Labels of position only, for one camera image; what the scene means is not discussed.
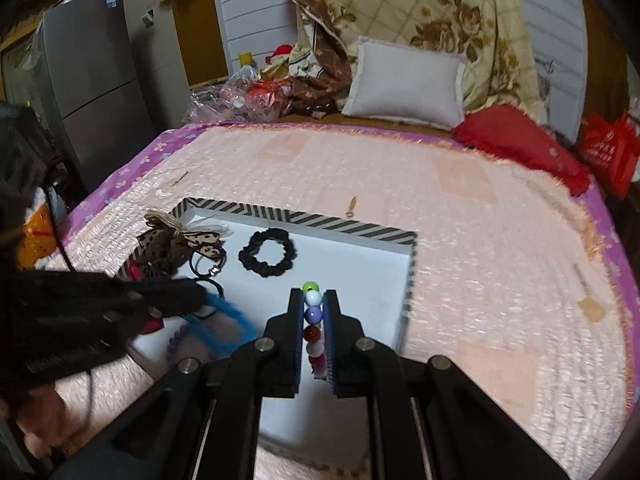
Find black cable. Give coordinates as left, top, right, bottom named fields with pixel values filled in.
left=44, top=187, right=96, bottom=441

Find orange plastic basket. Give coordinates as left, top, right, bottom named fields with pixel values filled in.
left=17, top=205, right=66, bottom=271

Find leopard print hair bow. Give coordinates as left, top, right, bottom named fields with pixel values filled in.
left=131, top=211, right=233, bottom=276

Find blue bead bracelet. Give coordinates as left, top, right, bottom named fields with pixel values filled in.
left=185, top=290, right=258, bottom=346

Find black scrunchie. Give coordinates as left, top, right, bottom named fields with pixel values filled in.
left=238, top=227, right=297, bottom=277

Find white pillow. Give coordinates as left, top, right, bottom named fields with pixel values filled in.
left=341, top=36, right=467, bottom=131

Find person's left hand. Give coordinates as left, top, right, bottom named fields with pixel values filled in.
left=0, top=377, right=83, bottom=461

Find red shopping bag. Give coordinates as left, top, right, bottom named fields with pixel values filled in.
left=580, top=110, right=640, bottom=200

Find red fabric hair bow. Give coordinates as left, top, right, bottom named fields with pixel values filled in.
left=130, top=265, right=166, bottom=336

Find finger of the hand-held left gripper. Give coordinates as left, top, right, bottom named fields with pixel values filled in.
left=125, top=279, right=207, bottom=318

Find multicolour large bead bracelet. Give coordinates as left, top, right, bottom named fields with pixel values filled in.
left=301, top=281, right=328, bottom=378

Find grey refrigerator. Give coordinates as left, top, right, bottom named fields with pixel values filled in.
left=30, top=0, right=193, bottom=193

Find chevron striped cardboard box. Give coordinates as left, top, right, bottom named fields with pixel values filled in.
left=117, top=197, right=418, bottom=476

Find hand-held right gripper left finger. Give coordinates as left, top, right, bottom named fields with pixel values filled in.
left=50, top=287, right=305, bottom=480

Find red cushion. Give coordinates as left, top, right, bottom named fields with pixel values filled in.
left=452, top=105, right=592, bottom=197

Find purple bead bracelet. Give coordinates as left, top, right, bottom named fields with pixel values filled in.
left=167, top=322, right=193, bottom=366

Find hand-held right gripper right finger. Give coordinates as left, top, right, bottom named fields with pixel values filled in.
left=322, top=288, right=571, bottom=480

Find clear plastic bags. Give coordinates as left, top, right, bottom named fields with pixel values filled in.
left=185, top=72, right=291, bottom=123

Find red santa toy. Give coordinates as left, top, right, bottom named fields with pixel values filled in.
left=262, top=44, right=296, bottom=78

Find thin black headband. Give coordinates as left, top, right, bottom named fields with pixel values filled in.
left=192, top=277, right=226, bottom=321

